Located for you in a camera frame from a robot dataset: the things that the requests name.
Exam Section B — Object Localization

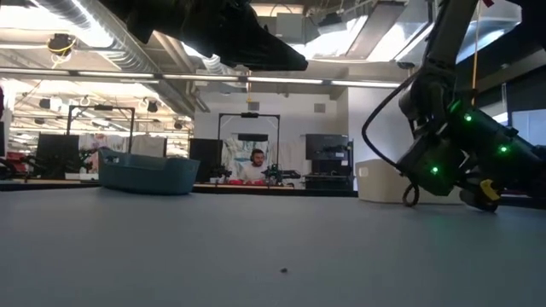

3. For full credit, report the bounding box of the grey ceiling unit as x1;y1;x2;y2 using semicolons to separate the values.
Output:
275;11;306;43

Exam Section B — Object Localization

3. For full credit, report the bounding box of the yellow hanging cable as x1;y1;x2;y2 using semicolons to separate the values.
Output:
470;0;481;107

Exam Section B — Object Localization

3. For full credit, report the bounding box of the black rig frame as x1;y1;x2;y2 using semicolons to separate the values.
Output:
217;111;282;180
66;103;137;155

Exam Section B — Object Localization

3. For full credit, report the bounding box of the black monitor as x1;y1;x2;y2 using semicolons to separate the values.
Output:
189;137;226;183
36;133;81;179

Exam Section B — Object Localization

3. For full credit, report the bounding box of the white panel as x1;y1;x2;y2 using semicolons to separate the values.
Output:
130;135;168;158

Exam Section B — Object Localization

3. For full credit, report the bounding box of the silver ceiling duct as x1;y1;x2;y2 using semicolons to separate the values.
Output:
33;0;227;116

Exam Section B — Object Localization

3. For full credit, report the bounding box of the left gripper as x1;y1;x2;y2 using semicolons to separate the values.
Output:
96;0;310;72

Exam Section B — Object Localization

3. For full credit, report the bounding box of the wooden workbench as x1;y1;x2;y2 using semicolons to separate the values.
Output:
191;182;299;191

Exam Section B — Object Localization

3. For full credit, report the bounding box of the black equipment rack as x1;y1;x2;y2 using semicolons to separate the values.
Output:
304;133;355;191

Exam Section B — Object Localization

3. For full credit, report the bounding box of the white printed sheet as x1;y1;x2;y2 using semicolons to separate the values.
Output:
222;135;281;180

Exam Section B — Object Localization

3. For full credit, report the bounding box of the black ceiling device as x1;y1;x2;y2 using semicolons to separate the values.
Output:
45;32;78;69

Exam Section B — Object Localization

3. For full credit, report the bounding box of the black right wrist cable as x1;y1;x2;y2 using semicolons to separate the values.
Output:
361;70;421;209

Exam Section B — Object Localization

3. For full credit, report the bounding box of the teal plastic basket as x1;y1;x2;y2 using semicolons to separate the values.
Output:
97;148;201;196

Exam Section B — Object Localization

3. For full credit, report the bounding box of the ceiling light strip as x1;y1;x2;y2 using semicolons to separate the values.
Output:
247;76;324;85
330;79;402;89
161;73;240;82
74;70;155;79

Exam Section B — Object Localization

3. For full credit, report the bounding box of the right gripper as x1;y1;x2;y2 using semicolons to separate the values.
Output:
395;132;501;213

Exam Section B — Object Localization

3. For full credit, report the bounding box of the white plastic basket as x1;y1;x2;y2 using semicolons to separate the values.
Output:
354;158;464;205

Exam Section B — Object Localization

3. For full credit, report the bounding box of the person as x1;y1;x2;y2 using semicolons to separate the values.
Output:
238;148;274;185

